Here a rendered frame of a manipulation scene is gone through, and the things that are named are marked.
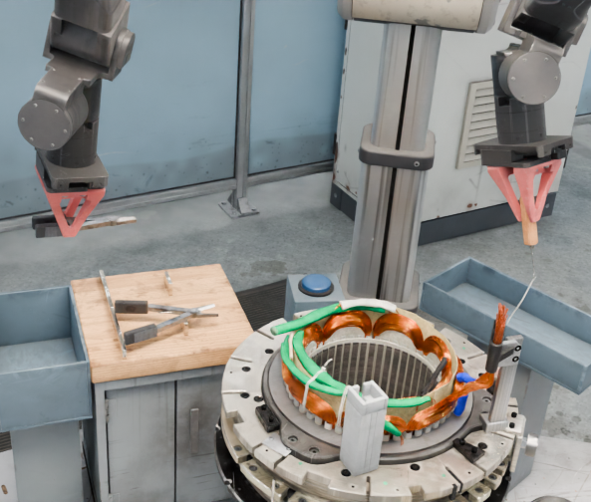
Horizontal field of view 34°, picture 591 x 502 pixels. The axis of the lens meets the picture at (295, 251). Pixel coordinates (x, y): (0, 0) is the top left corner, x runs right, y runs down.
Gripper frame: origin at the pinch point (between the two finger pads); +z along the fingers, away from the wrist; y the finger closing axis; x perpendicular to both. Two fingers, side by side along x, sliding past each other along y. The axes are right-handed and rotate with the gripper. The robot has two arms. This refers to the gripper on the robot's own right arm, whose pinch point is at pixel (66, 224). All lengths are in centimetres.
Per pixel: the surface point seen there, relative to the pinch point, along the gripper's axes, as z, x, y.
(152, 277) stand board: 9.0, 11.8, -0.1
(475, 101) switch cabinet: 52, 177, -149
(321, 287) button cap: 8.7, 33.7, 6.2
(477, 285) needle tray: 8, 57, 11
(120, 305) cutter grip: 6.5, 4.8, 8.6
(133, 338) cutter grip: 6.6, 4.6, 15.1
